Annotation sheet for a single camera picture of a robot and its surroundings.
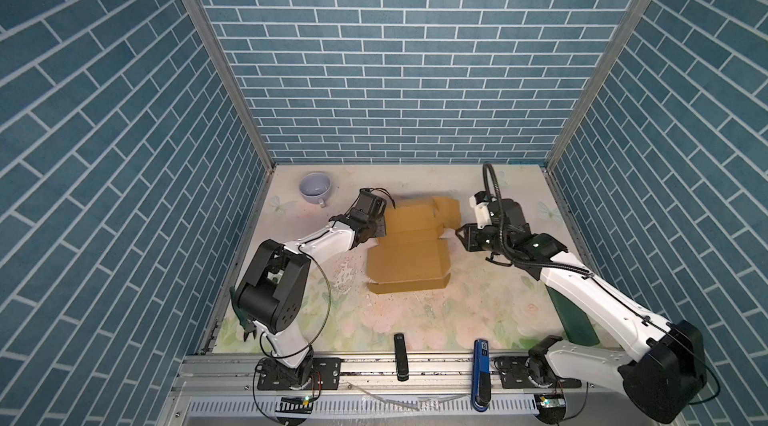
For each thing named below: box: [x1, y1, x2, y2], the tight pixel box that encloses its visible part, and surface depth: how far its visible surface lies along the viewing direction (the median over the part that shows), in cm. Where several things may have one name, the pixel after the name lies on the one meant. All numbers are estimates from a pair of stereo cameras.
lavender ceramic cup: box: [299, 172, 332, 208], surface depth 110 cm
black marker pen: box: [394, 333, 409, 382], surface depth 76 cm
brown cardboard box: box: [367, 197, 461, 294], surface depth 93 cm
